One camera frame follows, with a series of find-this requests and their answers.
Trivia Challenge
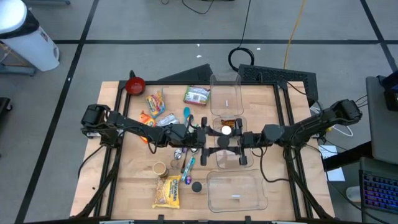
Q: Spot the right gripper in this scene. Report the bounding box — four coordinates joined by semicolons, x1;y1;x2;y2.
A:
223;117;262;166

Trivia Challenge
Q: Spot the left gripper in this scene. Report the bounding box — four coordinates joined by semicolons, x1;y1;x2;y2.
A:
187;116;224;166

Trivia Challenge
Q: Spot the dark grey metal spoon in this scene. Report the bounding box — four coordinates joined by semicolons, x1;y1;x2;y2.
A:
180;149;189;174

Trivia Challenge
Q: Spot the tan-lidded spice jar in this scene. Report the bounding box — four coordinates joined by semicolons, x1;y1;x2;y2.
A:
152;161;170;179

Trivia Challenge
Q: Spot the yellow ramen packet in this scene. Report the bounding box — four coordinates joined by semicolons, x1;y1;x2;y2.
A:
151;175;182;210

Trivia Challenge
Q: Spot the blue ramen packet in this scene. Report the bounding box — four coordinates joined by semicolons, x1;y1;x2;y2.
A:
145;89;167;118

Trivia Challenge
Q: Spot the small clear plastic bin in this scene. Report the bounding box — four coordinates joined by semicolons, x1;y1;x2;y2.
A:
210;72;244;117
212;115;255;171

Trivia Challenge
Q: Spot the large clear plastic bin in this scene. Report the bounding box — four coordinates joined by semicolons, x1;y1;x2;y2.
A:
206;169;269;213

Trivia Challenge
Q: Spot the green ramen packet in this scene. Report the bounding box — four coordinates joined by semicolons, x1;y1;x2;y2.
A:
183;85;211;106

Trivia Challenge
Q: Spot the black triangular panel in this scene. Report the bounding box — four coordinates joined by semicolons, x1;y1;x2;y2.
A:
158;63;214;82

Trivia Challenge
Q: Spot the red bowl black exterior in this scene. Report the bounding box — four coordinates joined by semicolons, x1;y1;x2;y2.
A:
125;77;146;96

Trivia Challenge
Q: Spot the white paper sheet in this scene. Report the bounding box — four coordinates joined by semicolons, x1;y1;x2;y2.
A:
318;144;346;183

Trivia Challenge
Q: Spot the white computer mouse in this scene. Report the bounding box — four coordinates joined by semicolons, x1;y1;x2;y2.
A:
346;185;361;203

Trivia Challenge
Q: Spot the black device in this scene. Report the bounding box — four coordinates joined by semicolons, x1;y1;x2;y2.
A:
384;70;398;112

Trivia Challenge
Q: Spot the white trash can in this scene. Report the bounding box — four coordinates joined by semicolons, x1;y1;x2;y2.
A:
0;0;60;72

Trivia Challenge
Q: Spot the black aluminium table frame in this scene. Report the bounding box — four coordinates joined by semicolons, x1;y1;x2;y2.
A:
76;79;335;224

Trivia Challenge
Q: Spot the coiled black cable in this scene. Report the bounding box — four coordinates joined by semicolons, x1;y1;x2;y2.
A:
228;0;256;72

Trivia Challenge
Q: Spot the yellow power cable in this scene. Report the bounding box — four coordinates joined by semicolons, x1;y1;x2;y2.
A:
283;0;307;70

